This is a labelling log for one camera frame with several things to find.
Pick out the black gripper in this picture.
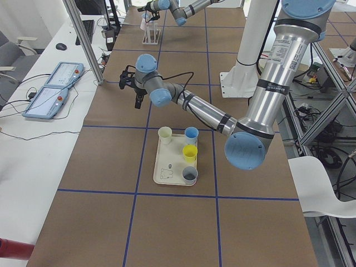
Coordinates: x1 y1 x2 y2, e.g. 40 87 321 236
142 2 161 21
131 78 147 109

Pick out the pink plastic cup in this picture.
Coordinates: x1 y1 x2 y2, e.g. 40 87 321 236
140 14 150 31

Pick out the light blue plastic cup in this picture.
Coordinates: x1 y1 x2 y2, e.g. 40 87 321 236
185 126 199 145

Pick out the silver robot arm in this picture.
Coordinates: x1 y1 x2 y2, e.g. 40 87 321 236
137 0 220 26
134 1 334 170

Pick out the pale green plastic cup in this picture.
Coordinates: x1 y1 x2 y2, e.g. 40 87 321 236
158 126 172 145

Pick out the yellow plastic cup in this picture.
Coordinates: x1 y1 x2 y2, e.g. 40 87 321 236
182 145 198 162

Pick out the grey plastic cup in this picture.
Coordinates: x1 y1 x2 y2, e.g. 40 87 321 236
182 166 199 185

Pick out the black computer keyboard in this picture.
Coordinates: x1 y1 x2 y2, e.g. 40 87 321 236
82 19 95 43

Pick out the cream tray with bear drawing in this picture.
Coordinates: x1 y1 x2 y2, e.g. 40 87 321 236
153 133 197 186

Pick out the far blue teach pendant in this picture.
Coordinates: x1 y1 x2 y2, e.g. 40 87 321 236
44 62 84 88

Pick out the blue teach pendant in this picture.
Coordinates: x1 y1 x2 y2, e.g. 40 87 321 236
44 62 84 88
22 86 68 120

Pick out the near blue teach pendant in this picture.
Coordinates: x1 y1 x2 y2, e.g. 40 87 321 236
22 86 68 120

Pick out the black computer mouse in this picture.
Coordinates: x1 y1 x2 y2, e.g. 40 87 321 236
56 43 67 51

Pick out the red cylinder object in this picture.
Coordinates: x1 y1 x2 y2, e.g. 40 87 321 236
1 238 34 260

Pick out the white chair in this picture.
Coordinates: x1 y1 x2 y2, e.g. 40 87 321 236
288 156 355 219

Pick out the white wire cup rack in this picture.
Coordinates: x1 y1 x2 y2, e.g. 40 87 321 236
142 21 161 45

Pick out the grey aluminium frame post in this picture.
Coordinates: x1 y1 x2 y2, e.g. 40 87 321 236
62 0 104 85

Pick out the white camera mast column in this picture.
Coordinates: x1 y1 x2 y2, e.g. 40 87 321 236
220 0 279 98

